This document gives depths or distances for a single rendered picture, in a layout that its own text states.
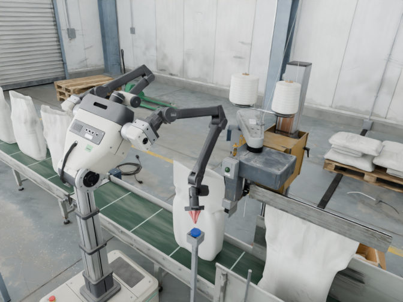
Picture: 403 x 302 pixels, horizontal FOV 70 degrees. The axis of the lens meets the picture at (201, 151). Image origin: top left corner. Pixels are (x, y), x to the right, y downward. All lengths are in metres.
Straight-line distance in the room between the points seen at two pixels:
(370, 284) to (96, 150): 1.72
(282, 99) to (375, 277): 1.17
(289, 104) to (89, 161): 1.07
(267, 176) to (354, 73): 5.19
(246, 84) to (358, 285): 1.38
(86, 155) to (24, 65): 7.47
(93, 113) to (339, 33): 5.49
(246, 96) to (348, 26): 4.92
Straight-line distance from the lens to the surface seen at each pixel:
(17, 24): 8.84
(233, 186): 1.56
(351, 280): 2.12
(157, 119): 1.45
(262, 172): 1.44
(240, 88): 1.67
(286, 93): 1.58
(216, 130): 1.71
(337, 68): 6.52
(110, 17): 9.76
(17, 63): 8.86
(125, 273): 2.35
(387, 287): 2.09
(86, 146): 1.57
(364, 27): 6.41
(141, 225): 2.52
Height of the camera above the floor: 2.01
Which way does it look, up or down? 26 degrees down
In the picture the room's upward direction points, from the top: 2 degrees clockwise
